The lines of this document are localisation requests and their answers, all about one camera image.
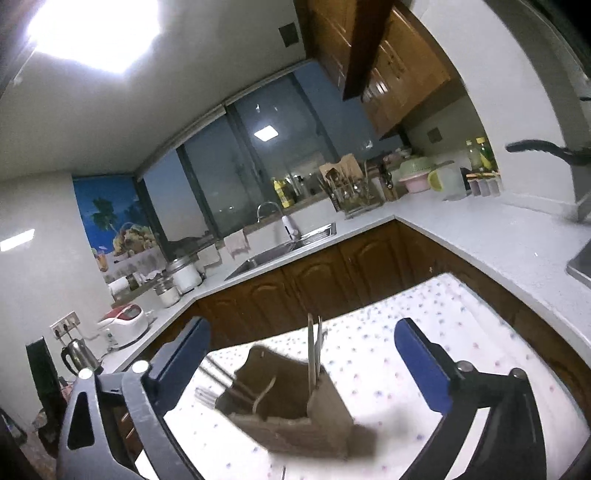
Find white dotted tablecloth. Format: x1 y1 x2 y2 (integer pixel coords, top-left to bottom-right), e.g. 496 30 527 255
134 272 591 480

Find tropical fruit wall poster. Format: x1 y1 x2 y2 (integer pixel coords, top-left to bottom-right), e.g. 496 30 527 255
73 178 162 282

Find set of spice jars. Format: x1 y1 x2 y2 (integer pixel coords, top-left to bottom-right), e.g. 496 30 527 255
467 172 503 198

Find pink dish cloth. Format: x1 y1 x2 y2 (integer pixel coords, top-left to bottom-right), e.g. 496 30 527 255
224 229 250 258

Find green oil bottle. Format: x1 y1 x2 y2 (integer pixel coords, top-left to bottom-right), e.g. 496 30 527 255
478 137 497 171

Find steel kitchen faucet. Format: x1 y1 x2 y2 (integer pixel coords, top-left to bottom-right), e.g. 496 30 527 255
256 202 301 243

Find metal spoon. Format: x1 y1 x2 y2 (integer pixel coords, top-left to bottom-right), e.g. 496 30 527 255
252 376 278 414

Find metal chopstick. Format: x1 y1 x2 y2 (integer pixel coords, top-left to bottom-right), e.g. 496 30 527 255
316 315 325 386

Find kitchen window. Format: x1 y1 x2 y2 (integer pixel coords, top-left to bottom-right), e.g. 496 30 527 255
134 60 384 259

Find pink and green colander basin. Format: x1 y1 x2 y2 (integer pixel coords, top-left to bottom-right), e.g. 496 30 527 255
398 157 437 191

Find wall power socket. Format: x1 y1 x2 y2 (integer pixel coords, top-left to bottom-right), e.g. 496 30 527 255
50 311 80 340

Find ceiling lamp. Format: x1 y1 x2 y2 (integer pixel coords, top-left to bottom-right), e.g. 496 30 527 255
25 0 162 75

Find white and red rice cooker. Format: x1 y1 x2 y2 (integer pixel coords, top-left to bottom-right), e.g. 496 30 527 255
97 303 151 347

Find white plastic pitcher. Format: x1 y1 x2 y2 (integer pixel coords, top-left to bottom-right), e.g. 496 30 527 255
428 164 467 201

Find steel gas stove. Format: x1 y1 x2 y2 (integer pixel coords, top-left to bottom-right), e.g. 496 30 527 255
567 240 591 289

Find knife block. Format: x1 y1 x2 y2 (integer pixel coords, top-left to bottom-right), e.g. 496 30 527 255
379 161 399 201

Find wooden upper cabinets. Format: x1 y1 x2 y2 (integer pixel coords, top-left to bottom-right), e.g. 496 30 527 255
293 0 453 139

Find black wok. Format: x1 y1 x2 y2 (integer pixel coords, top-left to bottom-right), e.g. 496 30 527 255
505 138 591 167

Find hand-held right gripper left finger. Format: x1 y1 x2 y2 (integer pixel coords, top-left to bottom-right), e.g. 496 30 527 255
56 316 212 480

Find yellow oil bottle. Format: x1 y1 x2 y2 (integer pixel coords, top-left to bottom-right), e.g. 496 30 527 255
271 178 296 208

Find steel kitchen sink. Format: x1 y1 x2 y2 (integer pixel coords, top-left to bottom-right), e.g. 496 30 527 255
224 223 338 281

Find wooden utensil holder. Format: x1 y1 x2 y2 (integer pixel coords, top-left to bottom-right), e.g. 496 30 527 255
215 344 356 461

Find steel electric kettle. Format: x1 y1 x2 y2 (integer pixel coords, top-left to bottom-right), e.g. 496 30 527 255
61 338 103 377

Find white steel-lidded cooker pot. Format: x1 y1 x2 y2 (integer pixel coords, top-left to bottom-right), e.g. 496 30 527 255
166 257 204 294

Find wooden lower cabinets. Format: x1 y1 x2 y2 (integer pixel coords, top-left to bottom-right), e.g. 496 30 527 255
108 219 591 462

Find steel cutlery drying rack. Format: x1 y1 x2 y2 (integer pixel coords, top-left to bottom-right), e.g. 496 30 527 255
330 178 384 219

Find wooden cabinets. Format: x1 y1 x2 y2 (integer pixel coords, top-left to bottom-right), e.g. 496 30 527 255
293 0 453 139
108 219 591 462

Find ceiling vent grille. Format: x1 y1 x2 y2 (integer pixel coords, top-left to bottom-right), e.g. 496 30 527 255
278 22 303 48

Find wooden cutting board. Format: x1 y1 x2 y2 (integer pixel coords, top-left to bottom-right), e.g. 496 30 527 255
320 154 363 185

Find white kitchen countertop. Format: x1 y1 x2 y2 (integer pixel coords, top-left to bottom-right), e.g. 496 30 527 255
95 185 591 370

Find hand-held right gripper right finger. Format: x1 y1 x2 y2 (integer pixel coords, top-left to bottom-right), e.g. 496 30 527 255
394 318 548 480

